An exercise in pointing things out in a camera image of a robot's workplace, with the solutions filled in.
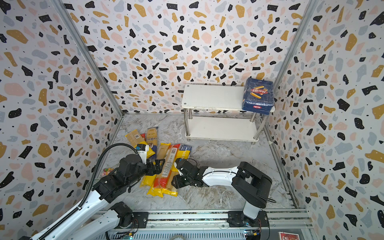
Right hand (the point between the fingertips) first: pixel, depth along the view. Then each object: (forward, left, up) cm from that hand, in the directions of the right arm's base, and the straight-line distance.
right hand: (171, 181), depth 81 cm
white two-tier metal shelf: (+61, -27, -8) cm, 67 cm away
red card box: (-23, -57, -4) cm, 61 cm away
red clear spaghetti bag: (+4, +3, +3) cm, 5 cm away
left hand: (+6, +5, +15) cm, 17 cm away
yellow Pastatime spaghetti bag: (-4, 0, -1) cm, 4 cm away
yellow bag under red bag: (-5, +7, -3) cm, 9 cm away
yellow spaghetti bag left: (0, +13, 0) cm, 13 cm away
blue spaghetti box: (+23, -6, -2) cm, 24 cm away
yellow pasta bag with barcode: (+28, +29, -1) cm, 40 cm away
